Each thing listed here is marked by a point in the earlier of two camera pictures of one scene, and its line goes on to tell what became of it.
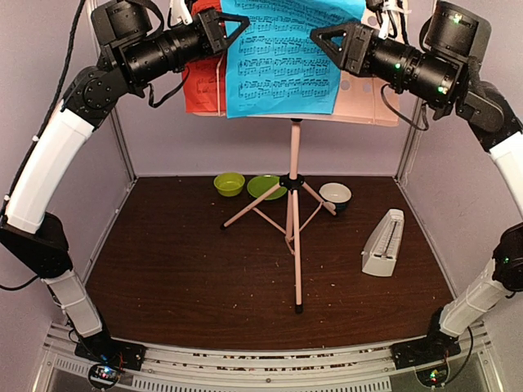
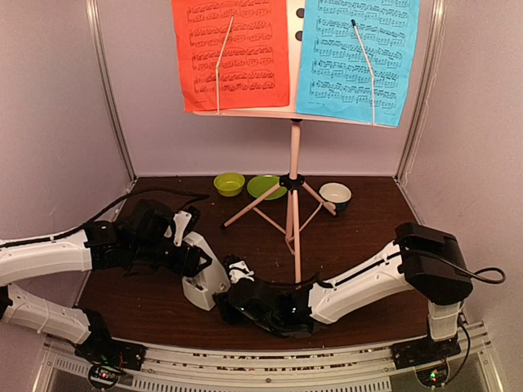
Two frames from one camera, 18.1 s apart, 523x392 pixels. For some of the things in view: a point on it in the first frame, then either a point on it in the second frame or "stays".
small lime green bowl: (229, 184) stays
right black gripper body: (433, 77) -> (234, 317)
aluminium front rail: (479, 367) stays
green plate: (258, 185) stays
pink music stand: (358, 100) stays
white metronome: (381, 249) -> (199, 290)
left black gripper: (213, 37) -> (185, 265)
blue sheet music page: (274, 68) -> (334, 77)
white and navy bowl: (337, 193) stays
